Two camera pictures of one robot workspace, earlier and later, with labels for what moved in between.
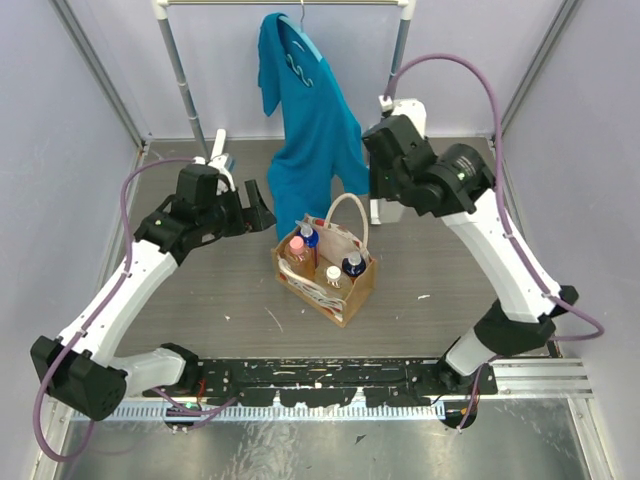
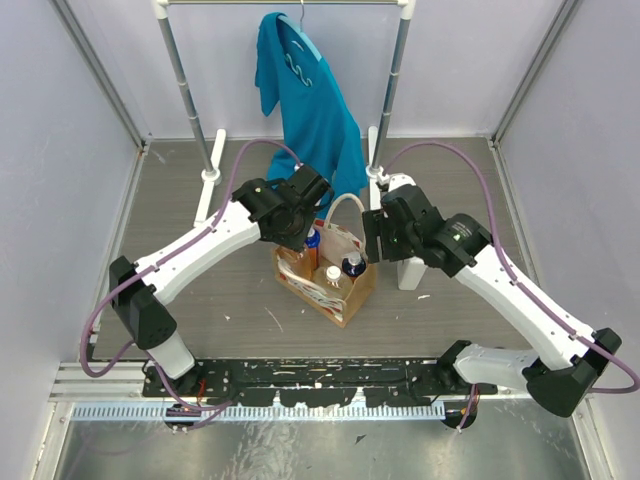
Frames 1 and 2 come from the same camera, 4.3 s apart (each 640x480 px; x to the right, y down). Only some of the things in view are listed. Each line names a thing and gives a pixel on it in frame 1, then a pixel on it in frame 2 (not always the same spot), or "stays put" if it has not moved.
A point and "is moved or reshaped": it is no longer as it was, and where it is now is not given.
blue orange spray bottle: x=354 y=266 stays put
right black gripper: x=378 y=185 → x=376 y=223
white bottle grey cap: x=384 y=211 is moved or reshaped
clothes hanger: x=301 y=20 stays put
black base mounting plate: x=326 y=382 stays put
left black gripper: x=251 y=212 → x=310 y=182
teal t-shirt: x=321 y=139 stays put
